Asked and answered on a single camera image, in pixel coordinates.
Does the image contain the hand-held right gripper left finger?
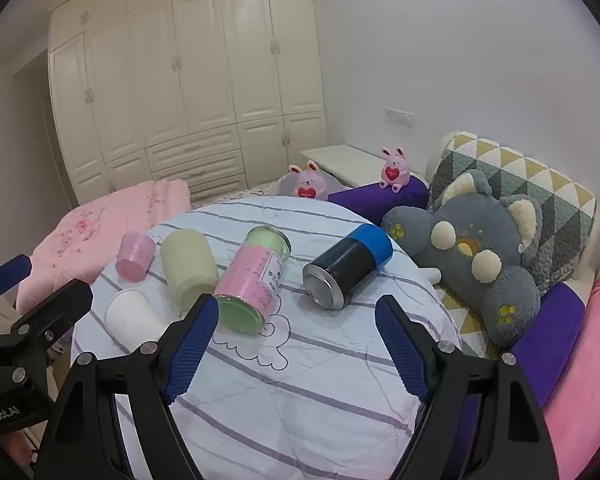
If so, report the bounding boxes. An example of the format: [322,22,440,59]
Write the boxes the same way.
[32,294,220,480]

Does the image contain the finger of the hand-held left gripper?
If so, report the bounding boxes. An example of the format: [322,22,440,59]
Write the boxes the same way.
[0,278,94,376]
[0,254,34,311]

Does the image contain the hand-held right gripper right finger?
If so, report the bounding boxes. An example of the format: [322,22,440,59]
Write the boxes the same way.
[374,294,569,480]

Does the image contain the white cup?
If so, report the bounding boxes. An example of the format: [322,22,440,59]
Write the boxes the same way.
[105,288,169,356]

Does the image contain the pale green cup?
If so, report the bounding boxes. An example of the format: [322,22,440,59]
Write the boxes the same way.
[160,229,220,314]

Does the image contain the pink and green glass cup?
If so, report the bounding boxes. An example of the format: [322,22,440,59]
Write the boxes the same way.
[212,225,292,335]

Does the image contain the small pink cup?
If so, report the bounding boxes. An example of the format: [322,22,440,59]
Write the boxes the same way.
[116,231,154,281]

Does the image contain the black and blue metal cup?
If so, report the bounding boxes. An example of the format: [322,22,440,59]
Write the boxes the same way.
[302,223,394,310]

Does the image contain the pink flowered quilt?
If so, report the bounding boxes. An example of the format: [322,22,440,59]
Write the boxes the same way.
[15,178,191,314]

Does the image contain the purple pillow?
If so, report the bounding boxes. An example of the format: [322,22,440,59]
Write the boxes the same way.
[327,175,430,227]

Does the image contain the purple bed sheet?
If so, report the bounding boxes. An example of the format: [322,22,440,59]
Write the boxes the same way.
[450,280,597,480]

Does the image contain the grey plush toy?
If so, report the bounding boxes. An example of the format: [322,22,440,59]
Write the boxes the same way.
[380,170,544,349]

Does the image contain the pink bunny toy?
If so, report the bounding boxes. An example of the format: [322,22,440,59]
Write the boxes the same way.
[378,147,412,194]
[288,160,330,201]

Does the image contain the white nightstand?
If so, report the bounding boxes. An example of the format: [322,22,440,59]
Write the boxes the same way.
[300,144,382,187]

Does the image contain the pink fleece blanket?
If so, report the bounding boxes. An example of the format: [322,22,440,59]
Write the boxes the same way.
[542,272,600,480]

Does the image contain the triangle patterned quilted pillow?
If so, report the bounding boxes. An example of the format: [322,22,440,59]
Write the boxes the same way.
[427,131,599,297]

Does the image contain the cream bed headboard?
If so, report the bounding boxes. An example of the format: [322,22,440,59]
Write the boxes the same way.
[572,207,600,313]

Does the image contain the cream wardrobe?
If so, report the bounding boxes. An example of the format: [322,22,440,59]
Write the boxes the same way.
[47,0,330,207]

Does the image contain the white wall switch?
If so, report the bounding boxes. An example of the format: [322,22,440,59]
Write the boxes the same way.
[384,107,415,127]

